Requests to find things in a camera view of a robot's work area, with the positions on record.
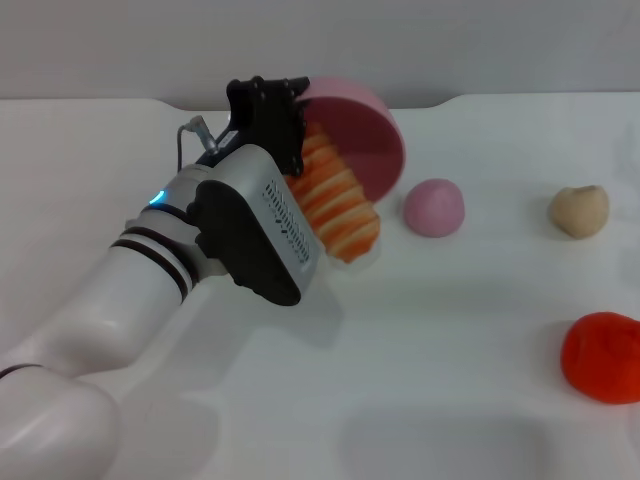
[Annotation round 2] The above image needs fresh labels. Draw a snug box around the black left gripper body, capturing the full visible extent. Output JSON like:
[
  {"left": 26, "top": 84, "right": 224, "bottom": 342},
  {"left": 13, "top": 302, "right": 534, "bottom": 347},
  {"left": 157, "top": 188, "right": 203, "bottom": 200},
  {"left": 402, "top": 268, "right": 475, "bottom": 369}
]
[{"left": 224, "top": 75, "right": 307, "bottom": 179}]

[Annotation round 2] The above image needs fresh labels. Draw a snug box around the pink plastic bowl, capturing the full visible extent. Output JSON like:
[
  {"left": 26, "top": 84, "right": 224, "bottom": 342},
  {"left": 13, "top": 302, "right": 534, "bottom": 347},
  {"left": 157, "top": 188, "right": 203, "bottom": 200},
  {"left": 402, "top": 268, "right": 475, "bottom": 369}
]
[{"left": 298, "top": 75, "right": 408, "bottom": 206}]

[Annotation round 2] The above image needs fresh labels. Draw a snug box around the long orange striped bread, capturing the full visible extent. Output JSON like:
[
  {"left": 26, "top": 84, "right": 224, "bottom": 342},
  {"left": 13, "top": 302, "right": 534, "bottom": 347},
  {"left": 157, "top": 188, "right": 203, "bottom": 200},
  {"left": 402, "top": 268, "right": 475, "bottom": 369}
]
[{"left": 286, "top": 122, "right": 382, "bottom": 265}]

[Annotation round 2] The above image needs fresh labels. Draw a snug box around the round pink bun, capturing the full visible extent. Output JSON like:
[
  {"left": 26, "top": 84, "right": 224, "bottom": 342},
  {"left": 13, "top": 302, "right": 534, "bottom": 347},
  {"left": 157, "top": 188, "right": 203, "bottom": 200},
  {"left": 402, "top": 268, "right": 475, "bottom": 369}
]
[{"left": 402, "top": 178, "right": 467, "bottom": 238}]

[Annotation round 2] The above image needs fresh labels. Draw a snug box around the beige knotted bun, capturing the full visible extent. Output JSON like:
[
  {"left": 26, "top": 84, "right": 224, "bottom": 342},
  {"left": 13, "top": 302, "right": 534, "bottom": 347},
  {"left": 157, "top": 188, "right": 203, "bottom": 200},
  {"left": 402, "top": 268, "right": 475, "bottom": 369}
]
[{"left": 548, "top": 184, "right": 611, "bottom": 241}]

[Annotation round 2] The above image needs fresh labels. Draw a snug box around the red-orange lumpy fruit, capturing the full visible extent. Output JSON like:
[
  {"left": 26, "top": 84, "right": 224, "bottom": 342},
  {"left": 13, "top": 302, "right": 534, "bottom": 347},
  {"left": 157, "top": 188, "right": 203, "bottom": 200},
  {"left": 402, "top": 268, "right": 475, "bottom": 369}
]
[{"left": 560, "top": 311, "right": 640, "bottom": 405}]

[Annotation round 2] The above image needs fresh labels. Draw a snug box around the left wrist cable with plug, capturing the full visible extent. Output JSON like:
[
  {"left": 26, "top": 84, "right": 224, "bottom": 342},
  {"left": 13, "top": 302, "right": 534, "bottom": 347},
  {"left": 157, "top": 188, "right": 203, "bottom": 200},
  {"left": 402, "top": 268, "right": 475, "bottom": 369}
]
[{"left": 175, "top": 115, "right": 222, "bottom": 174}]

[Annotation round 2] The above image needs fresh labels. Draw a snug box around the left wrist camera housing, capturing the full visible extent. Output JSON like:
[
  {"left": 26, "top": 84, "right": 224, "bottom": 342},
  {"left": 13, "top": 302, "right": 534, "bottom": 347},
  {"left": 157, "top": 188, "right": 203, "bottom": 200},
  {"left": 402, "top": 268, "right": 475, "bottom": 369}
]
[{"left": 187, "top": 144, "right": 322, "bottom": 308}]

